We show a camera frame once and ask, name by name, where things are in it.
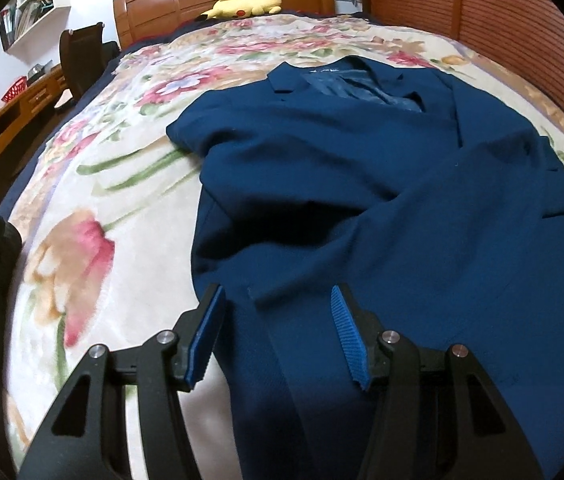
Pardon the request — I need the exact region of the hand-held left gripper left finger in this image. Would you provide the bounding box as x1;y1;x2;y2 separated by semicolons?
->
19;282;228;480

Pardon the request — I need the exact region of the wooden bed headboard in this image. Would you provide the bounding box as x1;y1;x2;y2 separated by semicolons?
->
113;0;335;51

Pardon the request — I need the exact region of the navy blue suit jacket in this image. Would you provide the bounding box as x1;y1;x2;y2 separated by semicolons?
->
166;57;564;480

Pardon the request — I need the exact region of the black binder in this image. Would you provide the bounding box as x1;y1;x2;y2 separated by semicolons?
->
0;7;18;51

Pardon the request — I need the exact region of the red basket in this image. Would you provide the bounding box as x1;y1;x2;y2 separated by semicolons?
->
1;77;29;103

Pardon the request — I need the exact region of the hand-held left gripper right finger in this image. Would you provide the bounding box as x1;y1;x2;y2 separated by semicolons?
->
331;284;545;480

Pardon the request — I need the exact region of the floral blanket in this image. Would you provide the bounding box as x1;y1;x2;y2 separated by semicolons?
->
0;10;564;480

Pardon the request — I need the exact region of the wooden louvered wardrobe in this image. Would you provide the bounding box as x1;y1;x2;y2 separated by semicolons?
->
344;0;564;146

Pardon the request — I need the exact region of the white wall shelf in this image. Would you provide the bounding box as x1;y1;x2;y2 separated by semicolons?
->
0;0;72;52

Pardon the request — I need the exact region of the dark office chair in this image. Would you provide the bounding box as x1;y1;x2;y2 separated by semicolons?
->
53;22;120;109

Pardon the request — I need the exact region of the yellow plush toy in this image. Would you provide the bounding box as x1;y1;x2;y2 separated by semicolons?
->
198;0;283;22

